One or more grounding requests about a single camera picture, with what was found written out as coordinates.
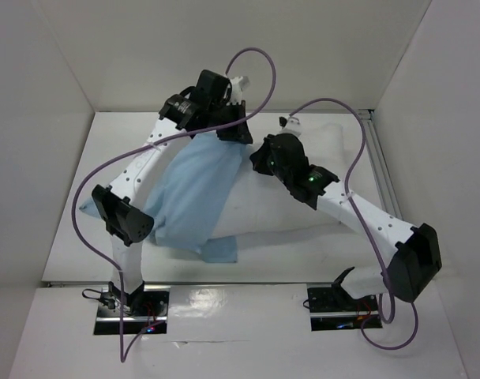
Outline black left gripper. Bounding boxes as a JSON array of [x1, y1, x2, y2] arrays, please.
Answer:
[[208, 99, 253, 144]]

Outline white pillow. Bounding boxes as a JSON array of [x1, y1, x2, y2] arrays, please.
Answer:
[[212, 123, 348, 238]]

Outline light blue pillowcase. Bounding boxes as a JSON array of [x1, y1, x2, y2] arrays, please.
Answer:
[[77, 133, 243, 265]]

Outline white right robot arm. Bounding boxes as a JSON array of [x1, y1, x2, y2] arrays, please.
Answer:
[[249, 133, 442, 310]]

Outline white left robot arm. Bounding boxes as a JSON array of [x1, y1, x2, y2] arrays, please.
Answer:
[[92, 69, 249, 315]]

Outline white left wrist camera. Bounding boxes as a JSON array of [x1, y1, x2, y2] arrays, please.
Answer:
[[226, 76, 250, 105]]

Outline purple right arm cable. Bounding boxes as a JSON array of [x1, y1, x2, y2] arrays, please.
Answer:
[[287, 98, 419, 353]]

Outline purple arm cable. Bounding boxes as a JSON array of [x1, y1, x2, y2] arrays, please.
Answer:
[[71, 47, 276, 362], [287, 98, 419, 353]]

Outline aluminium side rail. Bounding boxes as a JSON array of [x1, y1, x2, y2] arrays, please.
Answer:
[[358, 109, 403, 219]]

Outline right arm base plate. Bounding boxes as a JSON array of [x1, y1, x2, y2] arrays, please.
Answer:
[[302, 287, 382, 332]]

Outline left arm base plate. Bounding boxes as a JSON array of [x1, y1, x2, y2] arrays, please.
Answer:
[[83, 285, 170, 336]]

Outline aluminium table edge rail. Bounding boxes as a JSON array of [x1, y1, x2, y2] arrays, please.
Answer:
[[41, 280, 333, 287]]

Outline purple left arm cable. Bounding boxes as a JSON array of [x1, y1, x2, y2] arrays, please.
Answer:
[[71, 47, 276, 362]]

